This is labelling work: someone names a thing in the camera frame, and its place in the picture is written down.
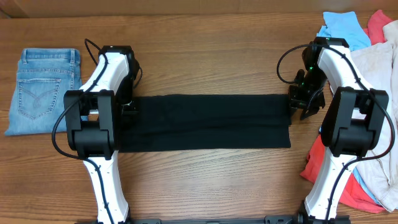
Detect black t-shirt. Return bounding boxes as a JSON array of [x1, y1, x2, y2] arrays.
[[120, 95, 291, 153]]

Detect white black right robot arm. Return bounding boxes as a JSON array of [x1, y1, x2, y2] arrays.
[[288, 37, 396, 223]]

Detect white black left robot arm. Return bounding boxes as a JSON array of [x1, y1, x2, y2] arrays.
[[62, 45, 140, 223]]

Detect beige pink shirt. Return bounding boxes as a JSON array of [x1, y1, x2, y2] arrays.
[[349, 19, 398, 213]]

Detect light blue shirt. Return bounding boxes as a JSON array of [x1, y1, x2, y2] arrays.
[[317, 10, 392, 212]]

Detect folded blue denim jeans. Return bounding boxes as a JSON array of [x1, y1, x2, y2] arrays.
[[5, 48, 82, 136]]

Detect red shirt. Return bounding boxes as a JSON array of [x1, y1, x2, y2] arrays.
[[317, 9, 397, 213]]

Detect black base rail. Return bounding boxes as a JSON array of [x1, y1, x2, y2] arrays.
[[76, 213, 351, 224]]

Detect brown cardboard back wall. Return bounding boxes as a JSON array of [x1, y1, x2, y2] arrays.
[[1, 0, 397, 18]]

